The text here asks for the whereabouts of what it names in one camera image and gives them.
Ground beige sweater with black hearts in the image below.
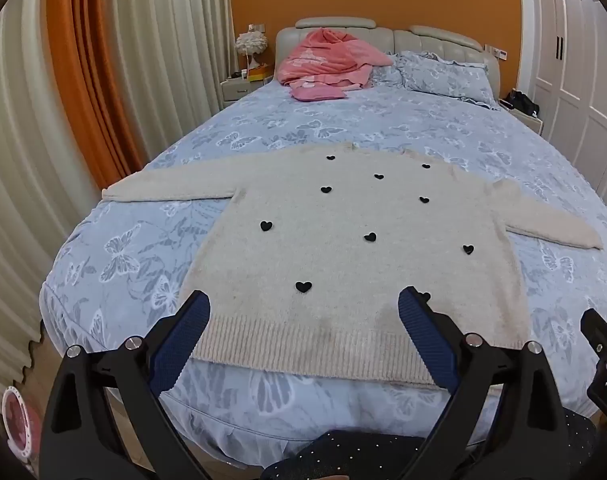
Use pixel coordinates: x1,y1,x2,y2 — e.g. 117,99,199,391
102,143,603,385

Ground round pink white object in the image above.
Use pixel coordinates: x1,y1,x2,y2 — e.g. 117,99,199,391
2,386,42,477

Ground dark speckled trousers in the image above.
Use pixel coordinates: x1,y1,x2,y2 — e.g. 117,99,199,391
259,408,599,480

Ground blue butterfly bed cover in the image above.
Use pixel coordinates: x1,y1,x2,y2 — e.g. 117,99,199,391
40,82,607,466

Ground right white nightstand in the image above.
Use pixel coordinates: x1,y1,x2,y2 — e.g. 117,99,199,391
499,100,543,136

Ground white nightstand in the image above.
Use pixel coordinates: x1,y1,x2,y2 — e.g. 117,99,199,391
499,100,543,136
221,75,273,108

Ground black bag on nightstand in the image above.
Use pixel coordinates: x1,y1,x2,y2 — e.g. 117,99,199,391
502,89,540,117

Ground white wardrobe doors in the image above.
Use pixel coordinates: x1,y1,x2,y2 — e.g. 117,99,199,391
532,0,607,197

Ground left white nightstand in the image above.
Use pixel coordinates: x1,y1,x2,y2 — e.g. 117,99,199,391
221,75,273,108

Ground blue floral pillow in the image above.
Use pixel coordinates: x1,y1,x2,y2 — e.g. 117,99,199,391
369,51,497,110

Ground yellow box on nightstand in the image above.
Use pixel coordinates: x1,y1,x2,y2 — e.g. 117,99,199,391
247,64,274,82

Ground folded pink garment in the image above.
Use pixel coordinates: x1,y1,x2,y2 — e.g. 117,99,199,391
290,84,347,102

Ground beige padded headboard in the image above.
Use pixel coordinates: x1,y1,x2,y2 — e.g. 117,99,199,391
274,16,501,100

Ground cream pleated curtain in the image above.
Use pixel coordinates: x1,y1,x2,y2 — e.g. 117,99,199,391
0,0,237,404

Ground orange curtain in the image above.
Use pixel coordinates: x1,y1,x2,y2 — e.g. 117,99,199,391
45,0,144,188

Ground pink hoodie on bed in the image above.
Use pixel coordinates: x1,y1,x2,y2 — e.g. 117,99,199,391
275,28,393,91

